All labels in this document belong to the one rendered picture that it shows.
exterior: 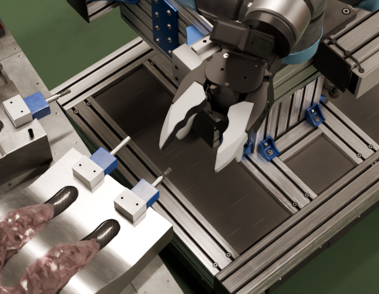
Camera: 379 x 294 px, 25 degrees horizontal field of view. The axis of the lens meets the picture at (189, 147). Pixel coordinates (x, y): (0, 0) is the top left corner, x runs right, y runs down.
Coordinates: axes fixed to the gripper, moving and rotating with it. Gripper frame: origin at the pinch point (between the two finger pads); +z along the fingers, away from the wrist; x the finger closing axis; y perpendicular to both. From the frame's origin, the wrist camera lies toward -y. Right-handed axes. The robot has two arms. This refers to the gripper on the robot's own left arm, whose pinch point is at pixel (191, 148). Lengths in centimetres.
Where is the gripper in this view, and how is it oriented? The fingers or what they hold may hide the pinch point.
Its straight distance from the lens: 96.5
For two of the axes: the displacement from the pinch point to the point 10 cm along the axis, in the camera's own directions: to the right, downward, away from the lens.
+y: 1.3, 5.1, 8.5
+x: -8.7, -3.5, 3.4
